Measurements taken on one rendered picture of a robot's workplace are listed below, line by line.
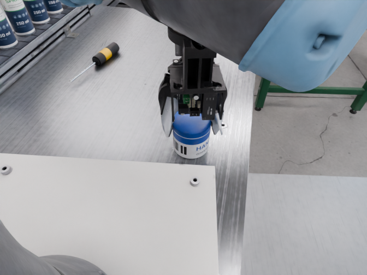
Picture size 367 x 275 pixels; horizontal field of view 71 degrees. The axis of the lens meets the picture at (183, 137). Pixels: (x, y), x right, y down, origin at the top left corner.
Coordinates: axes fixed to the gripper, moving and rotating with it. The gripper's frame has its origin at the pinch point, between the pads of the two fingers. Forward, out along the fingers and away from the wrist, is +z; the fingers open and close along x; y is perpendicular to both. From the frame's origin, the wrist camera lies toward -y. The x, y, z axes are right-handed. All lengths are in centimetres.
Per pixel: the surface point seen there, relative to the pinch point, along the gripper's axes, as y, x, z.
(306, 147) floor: -65, 79, 88
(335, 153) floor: -60, 95, 88
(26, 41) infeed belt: -36, -42, 0
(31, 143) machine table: -2.4, -31.6, 4.9
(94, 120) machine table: -8.5, -20.3, 4.9
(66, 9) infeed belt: -57, -37, 0
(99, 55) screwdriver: -30.8, -22.2, 2.2
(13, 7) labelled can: -38, -43, -8
